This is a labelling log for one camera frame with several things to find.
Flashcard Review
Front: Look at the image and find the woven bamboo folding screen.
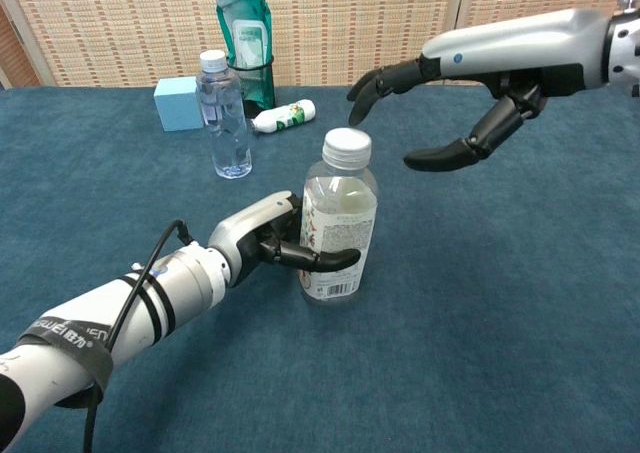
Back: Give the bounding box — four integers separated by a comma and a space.
0, 0, 640, 90

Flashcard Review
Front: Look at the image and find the labelled clear bottle white cap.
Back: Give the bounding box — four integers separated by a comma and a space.
299, 127, 380, 303

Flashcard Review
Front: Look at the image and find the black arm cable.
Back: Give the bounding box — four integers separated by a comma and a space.
54, 219, 194, 453

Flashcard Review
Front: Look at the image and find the green wet wipes pack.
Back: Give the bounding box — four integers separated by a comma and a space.
211, 0, 275, 111

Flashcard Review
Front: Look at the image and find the light blue foam block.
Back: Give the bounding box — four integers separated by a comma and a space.
153, 76, 204, 133

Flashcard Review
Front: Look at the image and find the clear water bottle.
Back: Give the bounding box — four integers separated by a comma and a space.
195, 49, 254, 179

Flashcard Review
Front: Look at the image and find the small white green bottle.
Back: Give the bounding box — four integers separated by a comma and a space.
251, 99, 317, 136

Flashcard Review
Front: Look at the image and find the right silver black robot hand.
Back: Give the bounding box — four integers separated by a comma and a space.
346, 7, 612, 173

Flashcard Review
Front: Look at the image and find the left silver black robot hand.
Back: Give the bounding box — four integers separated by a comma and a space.
206, 190, 362, 290

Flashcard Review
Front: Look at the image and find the teal table cloth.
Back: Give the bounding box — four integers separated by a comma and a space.
0, 83, 640, 453

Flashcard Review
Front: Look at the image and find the black mesh pen holder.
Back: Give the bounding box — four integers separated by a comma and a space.
227, 54, 278, 120

